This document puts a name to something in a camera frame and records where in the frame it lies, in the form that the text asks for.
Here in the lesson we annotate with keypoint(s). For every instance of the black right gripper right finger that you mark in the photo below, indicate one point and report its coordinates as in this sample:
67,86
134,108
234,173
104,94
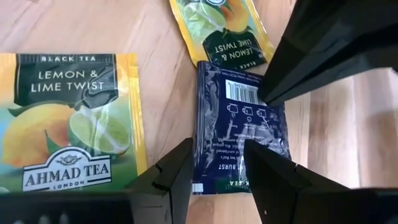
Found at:
286,199

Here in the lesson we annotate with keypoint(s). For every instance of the lemon lime tea bag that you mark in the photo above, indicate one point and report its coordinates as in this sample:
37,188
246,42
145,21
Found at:
77,124
224,25

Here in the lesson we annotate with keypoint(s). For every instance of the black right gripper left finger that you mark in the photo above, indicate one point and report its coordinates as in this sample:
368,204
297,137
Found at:
155,199

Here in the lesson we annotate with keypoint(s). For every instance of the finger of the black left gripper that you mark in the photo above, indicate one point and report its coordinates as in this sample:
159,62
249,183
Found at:
342,15
311,65

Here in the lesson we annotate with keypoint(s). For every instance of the blackcurrant burst tea bag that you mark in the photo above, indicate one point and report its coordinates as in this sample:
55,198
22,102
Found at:
224,124

